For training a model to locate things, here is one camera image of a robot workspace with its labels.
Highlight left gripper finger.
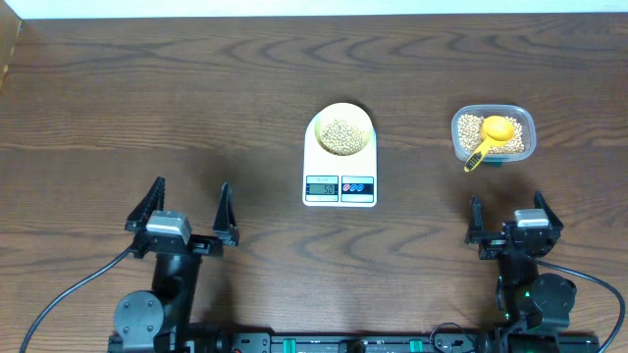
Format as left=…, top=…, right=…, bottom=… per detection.
left=125, top=176, right=165, bottom=232
left=212, top=182, right=239, bottom=247

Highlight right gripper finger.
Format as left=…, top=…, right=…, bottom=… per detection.
left=534, top=190, right=564, bottom=230
left=465, top=196, right=485, bottom=244

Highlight yellow measuring scoop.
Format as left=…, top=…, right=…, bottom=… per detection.
left=464, top=116, right=515, bottom=173

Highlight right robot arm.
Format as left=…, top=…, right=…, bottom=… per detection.
left=465, top=192, right=577, bottom=352

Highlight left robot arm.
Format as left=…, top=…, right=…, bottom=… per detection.
left=109, top=176, right=239, bottom=352

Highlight white digital kitchen scale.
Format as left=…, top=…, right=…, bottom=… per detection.
left=302, top=116, right=378, bottom=208

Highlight soybeans in bowl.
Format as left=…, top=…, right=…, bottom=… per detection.
left=319, top=120, right=366, bottom=156

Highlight yellow bowl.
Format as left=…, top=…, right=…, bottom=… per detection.
left=314, top=103, right=374, bottom=152

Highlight soybeans in container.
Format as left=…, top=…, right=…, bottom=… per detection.
left=457, top=114, right=525, bottom=155

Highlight clear plastic container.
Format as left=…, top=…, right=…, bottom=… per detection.
left=450, top=104, right=537, bottom=164

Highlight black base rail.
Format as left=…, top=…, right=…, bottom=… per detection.
left=105, top=332, right=599, bottom=353

